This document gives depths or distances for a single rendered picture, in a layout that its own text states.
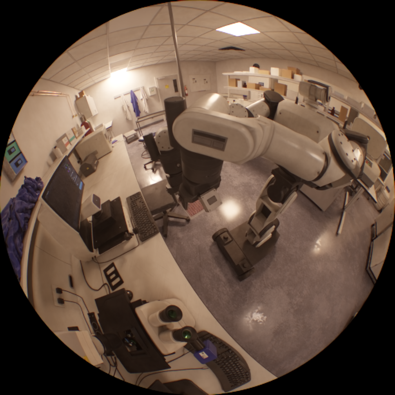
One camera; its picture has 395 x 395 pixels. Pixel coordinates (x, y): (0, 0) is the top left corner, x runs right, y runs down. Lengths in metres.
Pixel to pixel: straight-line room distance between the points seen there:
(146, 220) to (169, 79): 5.81
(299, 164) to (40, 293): 1.20
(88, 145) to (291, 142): 2.35
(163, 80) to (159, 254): 5.94
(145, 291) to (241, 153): 0.75
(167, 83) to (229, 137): 5.99
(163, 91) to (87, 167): 4.76
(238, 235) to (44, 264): 1.73
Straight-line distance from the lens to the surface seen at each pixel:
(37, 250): 1.14
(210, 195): 0.31
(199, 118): 0.16
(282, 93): 2.78
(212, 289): 1.45
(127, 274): 0.85
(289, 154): 0.21
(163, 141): 0.39
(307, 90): 0.58
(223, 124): 0.15
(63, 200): 0.74
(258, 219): 0.89
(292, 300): 1.73
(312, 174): 0.24
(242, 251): 1.35
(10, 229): 0.87
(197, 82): 6.84
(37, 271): 1.08
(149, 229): 0.84
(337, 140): 0.27
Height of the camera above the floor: 1.45
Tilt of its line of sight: 50 degrees down
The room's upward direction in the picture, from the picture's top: 9 degrees counter-clockwise
